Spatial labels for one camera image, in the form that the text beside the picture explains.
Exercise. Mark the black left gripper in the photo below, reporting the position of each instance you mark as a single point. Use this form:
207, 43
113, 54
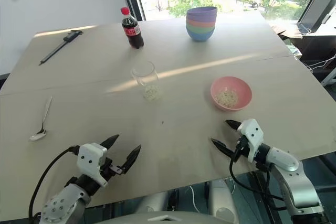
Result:
111, 169

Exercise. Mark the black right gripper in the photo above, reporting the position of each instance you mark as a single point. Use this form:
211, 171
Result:
242, 146

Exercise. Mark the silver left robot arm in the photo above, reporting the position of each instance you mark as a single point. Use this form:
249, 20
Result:
61, 203

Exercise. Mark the pink bowl with food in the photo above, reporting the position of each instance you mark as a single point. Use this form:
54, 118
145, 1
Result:
241, 90

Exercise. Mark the grey rounded robot shell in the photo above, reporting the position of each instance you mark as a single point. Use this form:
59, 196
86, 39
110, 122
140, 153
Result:
153, 201
221, 200

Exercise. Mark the clear drinking glass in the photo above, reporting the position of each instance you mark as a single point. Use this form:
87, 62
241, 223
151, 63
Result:
143, 75

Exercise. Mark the grey robot torso top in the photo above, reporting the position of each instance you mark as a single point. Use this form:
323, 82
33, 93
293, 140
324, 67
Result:
168, 218

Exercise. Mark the metal spoon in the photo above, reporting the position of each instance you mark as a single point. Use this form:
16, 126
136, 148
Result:
38, 136

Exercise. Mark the blue plastic bowl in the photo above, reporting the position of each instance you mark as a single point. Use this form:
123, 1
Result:
200, 35

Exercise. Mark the green plastic bowl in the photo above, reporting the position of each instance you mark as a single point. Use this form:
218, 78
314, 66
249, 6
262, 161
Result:
200, 28

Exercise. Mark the salmon pink stacked bowl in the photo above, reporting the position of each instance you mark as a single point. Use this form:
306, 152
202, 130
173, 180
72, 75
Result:
200, 22

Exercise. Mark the cola bottle with red cap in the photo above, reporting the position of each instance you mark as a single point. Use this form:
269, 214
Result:
132, 33

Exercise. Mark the black vernier caliper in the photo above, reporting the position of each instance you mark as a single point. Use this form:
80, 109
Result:
59, 48

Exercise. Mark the brown cardboard box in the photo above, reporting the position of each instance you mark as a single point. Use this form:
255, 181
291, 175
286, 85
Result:
287, 31

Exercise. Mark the purple plastic bowl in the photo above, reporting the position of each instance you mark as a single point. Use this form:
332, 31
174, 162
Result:
202, 14

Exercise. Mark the dark computer monitor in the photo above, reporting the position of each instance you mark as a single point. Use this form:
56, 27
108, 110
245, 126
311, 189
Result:
319, 3

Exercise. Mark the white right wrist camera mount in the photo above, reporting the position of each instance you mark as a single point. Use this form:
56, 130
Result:
252, 132

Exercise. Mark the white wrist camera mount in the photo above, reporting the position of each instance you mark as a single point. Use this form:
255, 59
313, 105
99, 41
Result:
89, 161
252, 132

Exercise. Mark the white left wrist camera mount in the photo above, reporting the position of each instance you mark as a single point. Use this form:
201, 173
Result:
89, 161

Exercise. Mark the white frame leg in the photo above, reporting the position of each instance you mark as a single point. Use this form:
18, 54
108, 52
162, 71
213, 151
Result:
329, 78

